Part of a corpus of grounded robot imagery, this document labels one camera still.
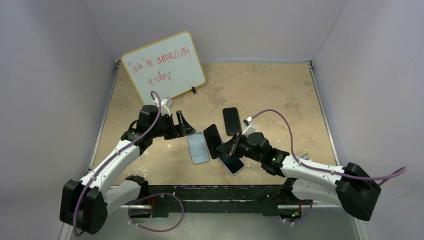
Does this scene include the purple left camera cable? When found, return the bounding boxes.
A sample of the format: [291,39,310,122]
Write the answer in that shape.
[72,90,163,237]

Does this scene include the light blue phone case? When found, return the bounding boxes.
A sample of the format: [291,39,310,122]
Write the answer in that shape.
[187,132,210,165]

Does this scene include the lavender phone case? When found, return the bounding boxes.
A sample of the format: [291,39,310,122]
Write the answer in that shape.
[216,155,246,176]

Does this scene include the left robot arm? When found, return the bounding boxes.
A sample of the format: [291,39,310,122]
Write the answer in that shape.
[59,105,196,236]

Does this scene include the black phone case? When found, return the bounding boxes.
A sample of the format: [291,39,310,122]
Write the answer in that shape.
[222,107,242,136]

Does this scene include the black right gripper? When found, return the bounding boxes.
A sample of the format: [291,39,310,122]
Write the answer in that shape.
[217,132,264,164]

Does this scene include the white board with yellow frame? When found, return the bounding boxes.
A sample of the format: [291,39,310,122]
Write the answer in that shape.
[120,31,206,105]

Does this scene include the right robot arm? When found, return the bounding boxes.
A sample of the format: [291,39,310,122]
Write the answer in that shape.
[216,132,382,221]

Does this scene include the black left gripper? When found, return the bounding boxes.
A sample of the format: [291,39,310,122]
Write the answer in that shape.
[150,111,195,141]

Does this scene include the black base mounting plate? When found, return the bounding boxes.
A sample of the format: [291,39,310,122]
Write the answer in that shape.
[128,184,310,218]

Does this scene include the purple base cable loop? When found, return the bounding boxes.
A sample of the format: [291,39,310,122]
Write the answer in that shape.
[127,192,185,233]

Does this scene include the black phone with white sticker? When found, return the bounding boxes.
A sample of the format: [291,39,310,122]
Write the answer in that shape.
[203,124,223,159]

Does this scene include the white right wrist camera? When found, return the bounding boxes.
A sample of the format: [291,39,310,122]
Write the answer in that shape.
[242,116,258,137]

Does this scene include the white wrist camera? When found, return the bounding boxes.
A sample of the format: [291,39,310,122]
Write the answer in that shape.
[160,97,173,116]
[242,116,258,137]

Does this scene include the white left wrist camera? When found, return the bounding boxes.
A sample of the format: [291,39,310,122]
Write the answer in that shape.
[160,97,173,116]

